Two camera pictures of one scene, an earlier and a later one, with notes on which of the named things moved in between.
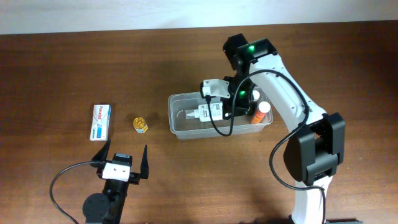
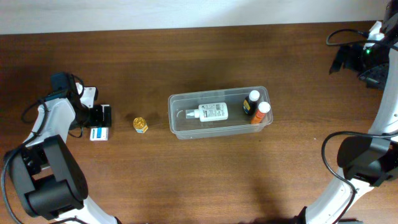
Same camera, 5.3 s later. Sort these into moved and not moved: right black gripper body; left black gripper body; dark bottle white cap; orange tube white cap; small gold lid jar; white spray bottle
Moved: right black gripper body; left black gripper body
Not moved: white spray bottle; small gold lid jar; orange tube white cap; dark bottle white cap
